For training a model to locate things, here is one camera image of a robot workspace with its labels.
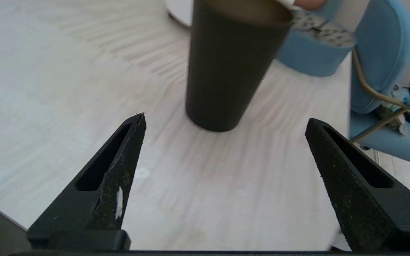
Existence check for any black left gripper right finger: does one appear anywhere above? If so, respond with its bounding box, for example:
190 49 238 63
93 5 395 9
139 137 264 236
305 118 410 253

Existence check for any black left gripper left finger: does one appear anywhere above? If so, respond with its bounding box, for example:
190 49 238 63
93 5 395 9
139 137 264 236
26 113 147 250

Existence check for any dark brown tall cup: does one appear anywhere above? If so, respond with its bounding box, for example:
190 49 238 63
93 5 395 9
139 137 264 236
185 0 293 132

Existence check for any light blue upholstered chair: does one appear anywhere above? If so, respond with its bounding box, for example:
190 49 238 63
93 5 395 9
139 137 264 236
349 0 410 167

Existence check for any large blue perforated drip tray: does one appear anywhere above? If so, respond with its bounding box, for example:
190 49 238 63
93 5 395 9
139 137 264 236
277 10 357 78

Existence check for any pink right sofa bolster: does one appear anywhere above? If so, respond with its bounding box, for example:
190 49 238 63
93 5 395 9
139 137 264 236
295 0 328 10

